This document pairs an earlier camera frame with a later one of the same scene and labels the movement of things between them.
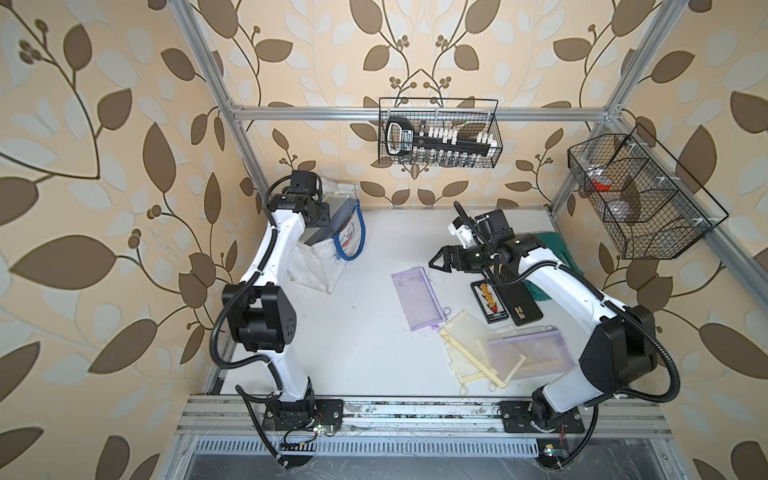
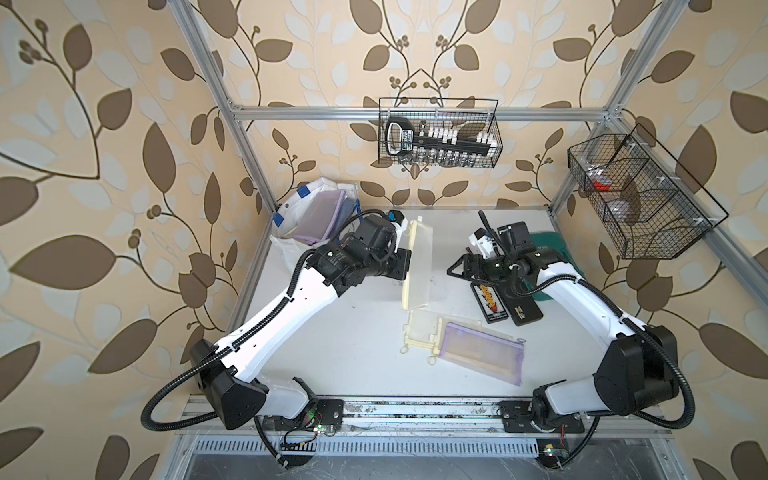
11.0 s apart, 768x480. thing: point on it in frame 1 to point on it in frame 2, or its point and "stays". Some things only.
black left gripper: [323, 219] to [401, 259]
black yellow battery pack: [517, 298] stays
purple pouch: [421, 305] to [319, 215]
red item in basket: [603, 183] stays
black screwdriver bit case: [489, 302] stays
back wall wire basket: [440, 132] stays
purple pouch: [530, 354] to [488, 354]
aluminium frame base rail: [232, 427] stays
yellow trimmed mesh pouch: [474, 355] to [418, 283]
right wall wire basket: [651, 209] stays
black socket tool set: [437, 145] stays
